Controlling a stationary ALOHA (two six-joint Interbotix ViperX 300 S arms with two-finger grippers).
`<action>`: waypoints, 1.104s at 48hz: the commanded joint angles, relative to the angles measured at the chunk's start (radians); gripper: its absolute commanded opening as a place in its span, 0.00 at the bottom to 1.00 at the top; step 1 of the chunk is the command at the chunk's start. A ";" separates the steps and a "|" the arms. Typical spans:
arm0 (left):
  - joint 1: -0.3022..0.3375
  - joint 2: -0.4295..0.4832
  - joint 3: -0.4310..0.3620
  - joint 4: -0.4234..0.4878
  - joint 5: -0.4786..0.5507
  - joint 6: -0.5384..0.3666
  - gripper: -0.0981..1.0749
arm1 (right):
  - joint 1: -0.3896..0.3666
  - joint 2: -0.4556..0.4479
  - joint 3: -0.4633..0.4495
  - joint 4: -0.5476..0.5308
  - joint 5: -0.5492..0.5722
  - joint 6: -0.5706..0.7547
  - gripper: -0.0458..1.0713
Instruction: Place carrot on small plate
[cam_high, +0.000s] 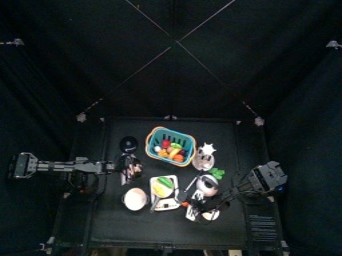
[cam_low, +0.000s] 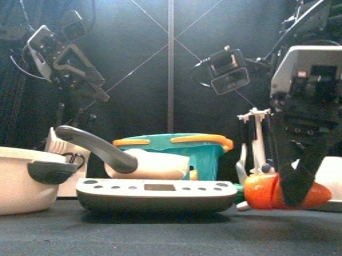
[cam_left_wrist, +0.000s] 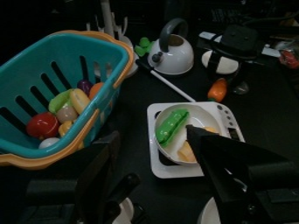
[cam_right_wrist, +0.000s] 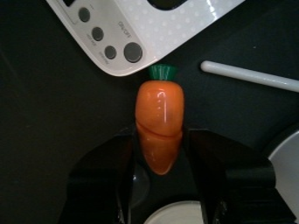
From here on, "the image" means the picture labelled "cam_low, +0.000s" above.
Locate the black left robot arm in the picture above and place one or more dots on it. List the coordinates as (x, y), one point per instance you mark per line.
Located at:
(73, 26)

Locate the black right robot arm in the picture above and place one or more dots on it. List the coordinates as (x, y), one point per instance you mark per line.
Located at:
(311, 20)

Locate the white toy stand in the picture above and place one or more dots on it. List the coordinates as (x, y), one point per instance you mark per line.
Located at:
(257, 140)

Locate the green toy piece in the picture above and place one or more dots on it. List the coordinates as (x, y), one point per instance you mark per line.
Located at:
(239, 193)

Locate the black webcam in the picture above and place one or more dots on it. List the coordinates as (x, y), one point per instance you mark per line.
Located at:
(228, 71)

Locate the gray and white toy scale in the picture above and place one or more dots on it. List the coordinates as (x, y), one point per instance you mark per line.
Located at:
(155, 195)

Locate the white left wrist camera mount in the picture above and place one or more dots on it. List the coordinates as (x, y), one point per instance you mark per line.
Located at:
(39, 50)

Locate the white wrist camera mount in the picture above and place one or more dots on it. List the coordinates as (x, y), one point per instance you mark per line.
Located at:
(294, 63)
(39, 50)

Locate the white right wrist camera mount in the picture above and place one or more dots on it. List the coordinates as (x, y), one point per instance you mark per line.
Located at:
(294, 63)

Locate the metal frame pole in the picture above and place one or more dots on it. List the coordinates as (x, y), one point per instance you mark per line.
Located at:
(170, 66)

